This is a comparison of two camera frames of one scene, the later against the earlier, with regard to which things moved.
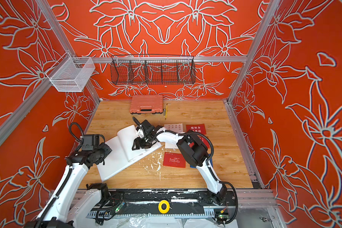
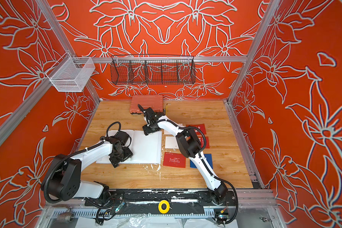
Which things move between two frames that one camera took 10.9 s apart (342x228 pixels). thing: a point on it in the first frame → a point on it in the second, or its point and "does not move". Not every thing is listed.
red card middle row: x=206 y=143 does not move
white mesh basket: x=71 y=74 does not move
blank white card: x=171 y=145 does not move
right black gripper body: x=147 y=140 → x=151 y=127
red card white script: x=174 y=159 does not move
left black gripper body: x=102 y=151 → x=125 y=154
